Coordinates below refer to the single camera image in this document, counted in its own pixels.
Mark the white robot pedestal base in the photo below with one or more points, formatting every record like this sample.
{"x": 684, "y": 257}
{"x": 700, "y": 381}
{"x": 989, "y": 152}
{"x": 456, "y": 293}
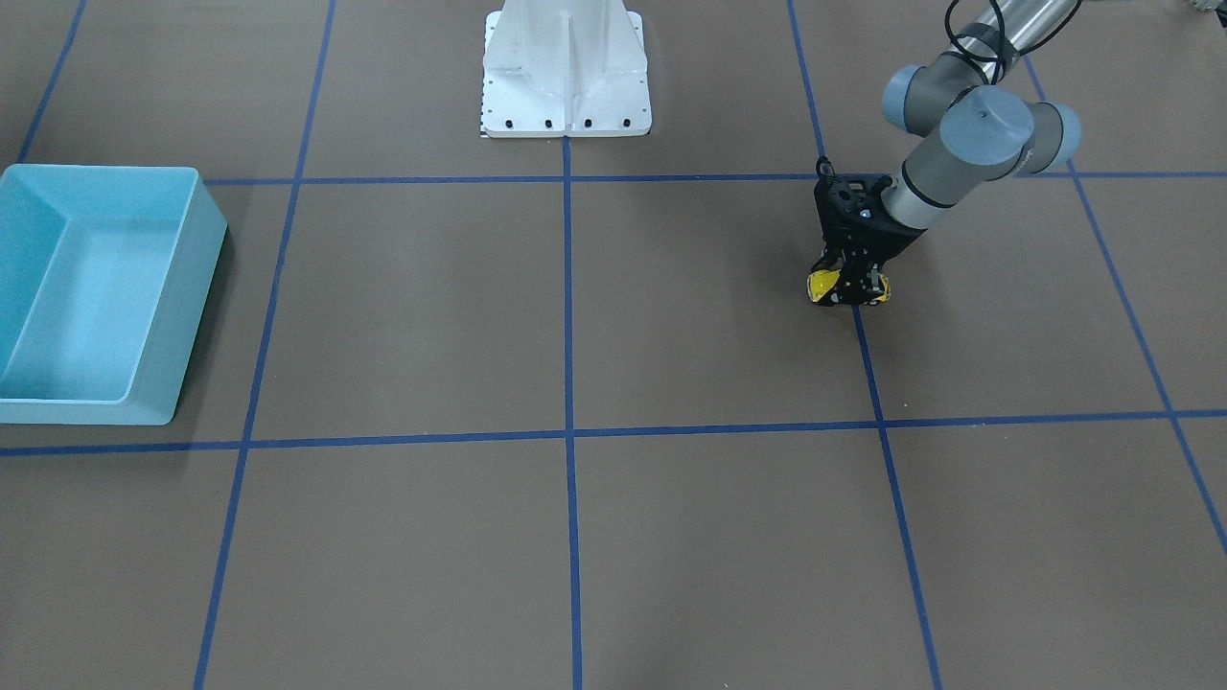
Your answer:
{"x": 564, "y": 69}

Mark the yellow beetle toy car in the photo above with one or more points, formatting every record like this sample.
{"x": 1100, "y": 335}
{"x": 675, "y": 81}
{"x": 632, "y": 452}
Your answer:
{"x": 847, "y": 290}

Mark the light blue plastic bin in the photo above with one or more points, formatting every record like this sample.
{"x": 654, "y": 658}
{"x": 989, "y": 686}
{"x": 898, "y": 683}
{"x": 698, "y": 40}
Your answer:
{"x": 104, "y": 274}

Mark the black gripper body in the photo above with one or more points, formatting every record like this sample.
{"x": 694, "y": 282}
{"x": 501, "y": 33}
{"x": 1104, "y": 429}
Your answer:
{"x": 893, "y": 243}

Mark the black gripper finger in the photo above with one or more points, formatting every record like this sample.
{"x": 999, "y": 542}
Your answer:
{"x": 826, "y": 279}
{"x": 869, "y": 284}

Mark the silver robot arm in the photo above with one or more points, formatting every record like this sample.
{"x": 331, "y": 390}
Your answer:
{"x": 971, "y": 131}

